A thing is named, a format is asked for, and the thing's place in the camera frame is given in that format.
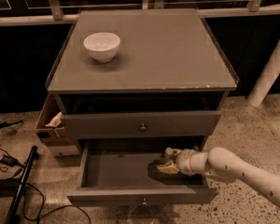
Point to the round top drawer knob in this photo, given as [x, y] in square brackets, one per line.
[143, 127]

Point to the black pole on floor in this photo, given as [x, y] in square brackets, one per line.
[12, 217]

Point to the middle drawer knob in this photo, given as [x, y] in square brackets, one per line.
[144, 201]

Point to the grey open middle drawer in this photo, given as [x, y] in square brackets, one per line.
[124, 171]

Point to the open cardboard box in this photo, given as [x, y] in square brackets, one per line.
[52, 133]

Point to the grey wooden drawer cabinet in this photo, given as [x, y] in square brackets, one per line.
[160, 51]

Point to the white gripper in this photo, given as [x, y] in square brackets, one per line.
[184, 160]

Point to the black power adapter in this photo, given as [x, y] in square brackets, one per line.
[9, 161]

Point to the clear plastic water bottle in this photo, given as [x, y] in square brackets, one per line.
[167, 157]

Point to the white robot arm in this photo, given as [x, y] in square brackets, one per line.
[221, 164]

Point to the grey top drawer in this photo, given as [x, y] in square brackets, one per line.
[101, 116]

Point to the white diagonal support column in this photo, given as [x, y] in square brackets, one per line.
[268, 76]

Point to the white ceramic bowl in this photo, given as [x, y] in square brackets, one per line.
[102, 47]

